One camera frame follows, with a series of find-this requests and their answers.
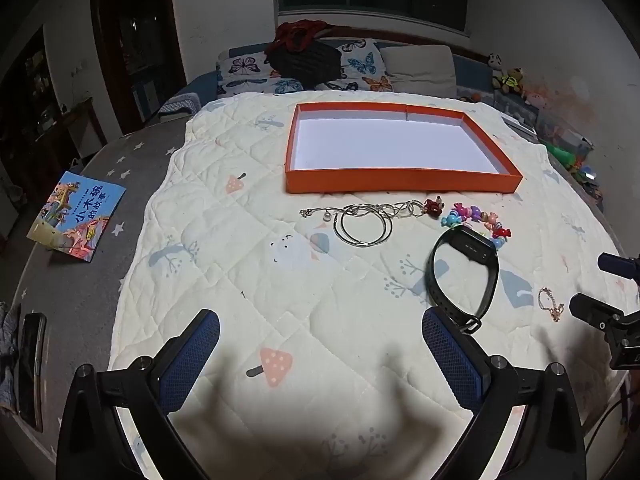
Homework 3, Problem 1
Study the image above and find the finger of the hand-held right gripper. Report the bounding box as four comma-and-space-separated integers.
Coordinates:
569, 292, 640, 333
597, 252, 640, 279

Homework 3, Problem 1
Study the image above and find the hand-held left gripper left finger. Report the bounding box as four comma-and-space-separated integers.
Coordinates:
56, 308, 222, 480

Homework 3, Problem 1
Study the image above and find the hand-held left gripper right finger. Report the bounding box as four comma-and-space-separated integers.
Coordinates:
421, 306, 587, 480

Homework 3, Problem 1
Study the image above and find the gold chain bracelet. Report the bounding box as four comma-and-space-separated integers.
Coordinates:
537, 287, 566, 323

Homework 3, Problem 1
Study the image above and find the black smart band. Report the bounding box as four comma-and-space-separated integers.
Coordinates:
425, 225, 500, 335

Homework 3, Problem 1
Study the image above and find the silver hoop earring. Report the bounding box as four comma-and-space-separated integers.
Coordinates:
334, 205, 387, 248
340, 204, 394, 246

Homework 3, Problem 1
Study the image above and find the colourful candy bead bracelet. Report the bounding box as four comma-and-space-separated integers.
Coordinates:
440, 202, 512, 249

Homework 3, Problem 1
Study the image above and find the silver chain necklace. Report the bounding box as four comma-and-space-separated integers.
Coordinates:
299, 200, 427, 222

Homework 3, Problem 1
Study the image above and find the orange shallow cardboard box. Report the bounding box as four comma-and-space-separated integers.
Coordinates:
285, 102, 524, 194

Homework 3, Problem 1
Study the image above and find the pile of colourful toys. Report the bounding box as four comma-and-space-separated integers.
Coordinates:
542, 125, 603, 198

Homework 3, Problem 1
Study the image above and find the black smartphone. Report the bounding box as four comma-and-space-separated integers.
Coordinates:
17, 312, 47, 433

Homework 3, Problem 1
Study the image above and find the grey crumpled cloth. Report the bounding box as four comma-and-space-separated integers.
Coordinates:
0, 301, 21, 413

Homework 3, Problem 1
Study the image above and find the children's picture book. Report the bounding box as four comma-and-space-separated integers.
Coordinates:
26, 170, 127, 263

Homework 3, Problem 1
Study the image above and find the brown bear plush toy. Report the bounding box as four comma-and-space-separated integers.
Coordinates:
492, 66, 526, 96

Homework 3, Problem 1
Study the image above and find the grey star bed sheet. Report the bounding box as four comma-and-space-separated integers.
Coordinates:
10, 117, 201, 463

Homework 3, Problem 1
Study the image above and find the blue upholstered sofa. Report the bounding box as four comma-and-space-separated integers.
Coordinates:
160, 37, 501, 113

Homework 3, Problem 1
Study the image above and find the blue plastic basket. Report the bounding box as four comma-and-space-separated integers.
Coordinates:
160, 92, 202, 117

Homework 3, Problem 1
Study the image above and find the dark wooden table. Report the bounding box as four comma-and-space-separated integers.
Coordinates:
62, 97, 108, 148

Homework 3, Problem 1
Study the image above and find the plain white pillow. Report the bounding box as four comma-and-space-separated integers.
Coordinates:
382, 45, 458, 98

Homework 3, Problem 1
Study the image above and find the butterfly print pillow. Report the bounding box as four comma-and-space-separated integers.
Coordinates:
320, 39, 396, 94
216, 49, 282, 94

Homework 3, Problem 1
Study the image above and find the dark shelf cabinet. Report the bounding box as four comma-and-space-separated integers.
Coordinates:
0, 25, 68, 243

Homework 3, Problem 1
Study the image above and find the black quilted bag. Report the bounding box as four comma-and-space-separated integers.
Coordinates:
270, 40, 344, 89

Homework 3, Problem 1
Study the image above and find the dark wooden doorway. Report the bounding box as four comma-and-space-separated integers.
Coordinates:
90, 0, 187, 133

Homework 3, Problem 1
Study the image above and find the red cloth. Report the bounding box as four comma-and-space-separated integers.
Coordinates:
265, 19, 332, 57

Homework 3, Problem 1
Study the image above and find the black cable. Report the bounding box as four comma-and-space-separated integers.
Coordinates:
584, 387, 640, 463

